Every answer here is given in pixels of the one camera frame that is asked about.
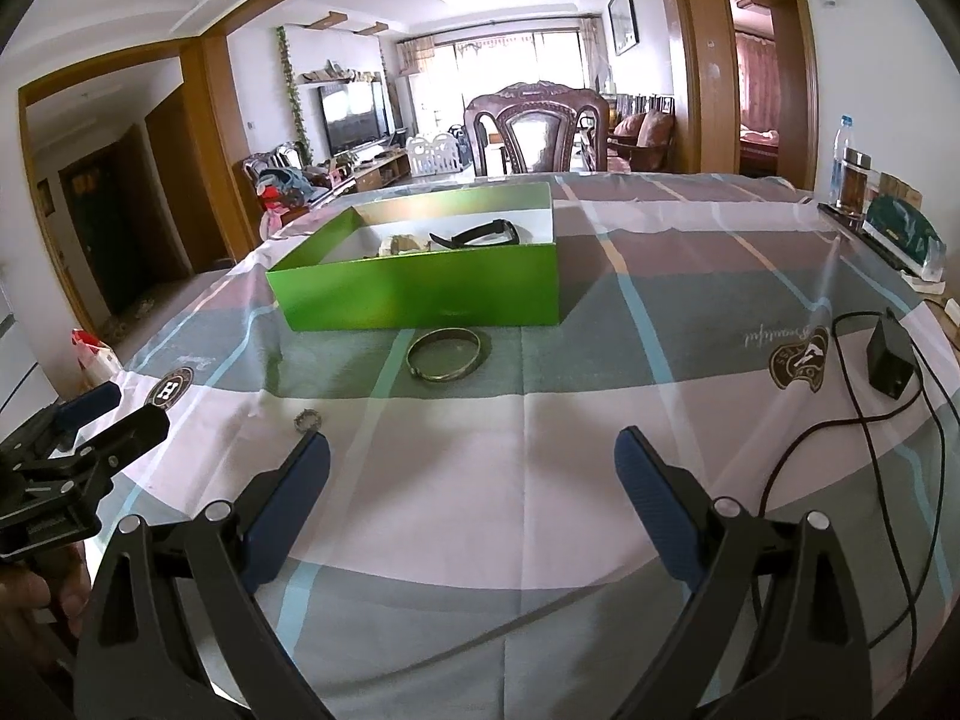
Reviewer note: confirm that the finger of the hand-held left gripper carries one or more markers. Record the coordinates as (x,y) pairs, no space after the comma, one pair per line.
(90,399)
(131,431)

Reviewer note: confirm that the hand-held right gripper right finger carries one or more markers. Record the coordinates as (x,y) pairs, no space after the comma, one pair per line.
(652,502)

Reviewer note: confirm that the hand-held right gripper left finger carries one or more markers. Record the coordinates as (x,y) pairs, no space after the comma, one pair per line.
(289,510)

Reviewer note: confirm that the green cardboard box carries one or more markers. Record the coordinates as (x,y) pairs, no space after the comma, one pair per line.
(420,289)

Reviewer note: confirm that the beige jewelry piece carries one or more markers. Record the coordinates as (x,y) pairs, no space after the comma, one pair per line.
(405,244)

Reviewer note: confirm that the person's left hand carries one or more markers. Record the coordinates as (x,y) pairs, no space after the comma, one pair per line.
(45,596)

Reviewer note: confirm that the red white plastic bag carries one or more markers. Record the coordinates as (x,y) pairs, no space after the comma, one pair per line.
(90,349)

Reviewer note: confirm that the dark wooden door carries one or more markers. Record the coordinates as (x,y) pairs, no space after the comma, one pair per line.
(97,225)

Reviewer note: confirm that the pile of clothes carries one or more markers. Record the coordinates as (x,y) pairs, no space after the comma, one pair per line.
(289,184)

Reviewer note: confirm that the black wristwatch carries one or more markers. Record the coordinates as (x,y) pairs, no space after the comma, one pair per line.
(480,234)

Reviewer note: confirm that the black tray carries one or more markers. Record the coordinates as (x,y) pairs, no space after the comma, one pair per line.
(844,216)

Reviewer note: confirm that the wooden television cabinet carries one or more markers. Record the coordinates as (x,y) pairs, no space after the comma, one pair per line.
(375,172)

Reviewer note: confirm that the green ivy garland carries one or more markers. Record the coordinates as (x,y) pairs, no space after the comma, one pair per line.
(292,90)

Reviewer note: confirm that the wooden sofa with cushions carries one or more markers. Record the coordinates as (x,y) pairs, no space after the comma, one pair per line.
(645,131)

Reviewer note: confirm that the dark green packet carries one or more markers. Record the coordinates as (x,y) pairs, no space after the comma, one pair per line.
(904,229)

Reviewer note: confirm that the bed with pink cover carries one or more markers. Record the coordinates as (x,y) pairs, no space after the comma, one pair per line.
(757,144)

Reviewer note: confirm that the glass tea bottle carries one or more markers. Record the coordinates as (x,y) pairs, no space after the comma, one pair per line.
(855,184)

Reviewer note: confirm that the white baby fence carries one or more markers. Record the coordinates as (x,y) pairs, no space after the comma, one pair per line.
(435,154)

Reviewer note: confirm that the carved wooden dining chair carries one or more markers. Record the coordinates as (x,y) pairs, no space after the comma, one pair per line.
(536,135)

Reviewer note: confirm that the flat screen television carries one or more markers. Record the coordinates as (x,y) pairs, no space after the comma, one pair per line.
(356,116)

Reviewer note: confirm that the clear plastic water bottle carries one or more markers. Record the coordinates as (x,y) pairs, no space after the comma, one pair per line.
(841,157)

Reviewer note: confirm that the brown cardboard carton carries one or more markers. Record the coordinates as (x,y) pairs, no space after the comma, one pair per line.
(900,187)

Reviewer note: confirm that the pink curtain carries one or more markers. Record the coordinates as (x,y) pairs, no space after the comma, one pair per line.
(754,75)

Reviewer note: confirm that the wall shelf with ornaments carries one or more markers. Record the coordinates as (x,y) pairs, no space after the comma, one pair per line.
(337,75)

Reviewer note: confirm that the framed wall picture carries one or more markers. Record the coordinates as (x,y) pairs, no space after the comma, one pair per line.
(622,15)

